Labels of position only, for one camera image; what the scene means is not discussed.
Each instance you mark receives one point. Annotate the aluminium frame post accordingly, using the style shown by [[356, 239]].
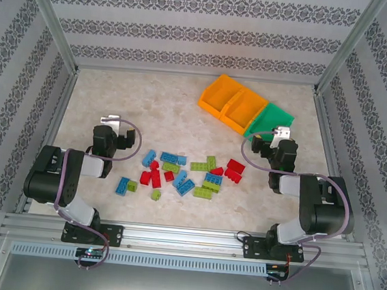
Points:
[[347, 46], [51, 18]]

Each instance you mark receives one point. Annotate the orange plastic bin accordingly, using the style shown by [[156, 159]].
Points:
[[215, 95], [243, 110]]

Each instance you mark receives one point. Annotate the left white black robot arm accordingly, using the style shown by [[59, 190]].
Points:
[[49, 179]]

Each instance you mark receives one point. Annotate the green plastic bin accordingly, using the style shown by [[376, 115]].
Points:
[[271, 120]]

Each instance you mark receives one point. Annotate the aluminium mounting rail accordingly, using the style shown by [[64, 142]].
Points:
[[177, 239]]

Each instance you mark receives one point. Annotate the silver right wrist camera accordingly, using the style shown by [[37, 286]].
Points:
[[282, 131]]

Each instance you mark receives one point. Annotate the small green lego brick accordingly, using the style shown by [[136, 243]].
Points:
[[132, 186], [156, 195]]

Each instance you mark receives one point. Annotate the small red lego brick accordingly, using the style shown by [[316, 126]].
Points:
[[154, 165], [169, 176]]

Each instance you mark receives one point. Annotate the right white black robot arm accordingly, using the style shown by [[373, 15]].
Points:
[[327, 212]]

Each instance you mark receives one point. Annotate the small blue lego brick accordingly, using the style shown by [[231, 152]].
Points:
[[182, 160]]

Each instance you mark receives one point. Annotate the small circuit board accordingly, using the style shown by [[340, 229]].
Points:
[[90, 253], [277, 274]]

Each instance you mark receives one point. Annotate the aluminium table edge rail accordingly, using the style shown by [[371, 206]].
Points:
[[52, 128], [327, 130]]

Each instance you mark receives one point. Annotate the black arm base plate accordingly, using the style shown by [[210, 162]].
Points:
[[252, 248], [114, 235]]

